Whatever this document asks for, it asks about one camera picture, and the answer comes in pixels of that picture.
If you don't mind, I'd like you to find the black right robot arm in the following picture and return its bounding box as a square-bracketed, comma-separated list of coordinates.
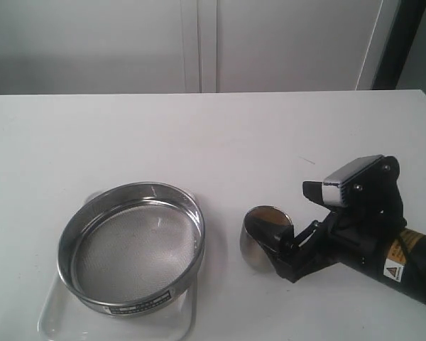
[240, 155, 426, 305]

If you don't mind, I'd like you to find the clear plastic tray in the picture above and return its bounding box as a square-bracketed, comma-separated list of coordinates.
[38, 272, 197, 340]

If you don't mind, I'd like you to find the stainless steel cup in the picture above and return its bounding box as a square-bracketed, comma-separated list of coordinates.
[239, 205, 293, 273]

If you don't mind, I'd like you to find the white cabinet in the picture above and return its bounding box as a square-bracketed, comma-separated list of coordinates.
[0, 1, 400, 94]

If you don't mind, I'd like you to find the round steel mesh sieve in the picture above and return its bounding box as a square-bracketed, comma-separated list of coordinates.
[57, 182, 206, 318]

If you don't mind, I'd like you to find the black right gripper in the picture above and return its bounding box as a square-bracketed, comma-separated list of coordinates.
[248, 156, 407, 283]

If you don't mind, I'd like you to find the dark vertical post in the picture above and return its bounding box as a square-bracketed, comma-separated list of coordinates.
[371, 0, 426, 90]

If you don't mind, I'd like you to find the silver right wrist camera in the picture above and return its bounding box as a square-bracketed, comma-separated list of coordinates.
[321, 155, 383, 207]

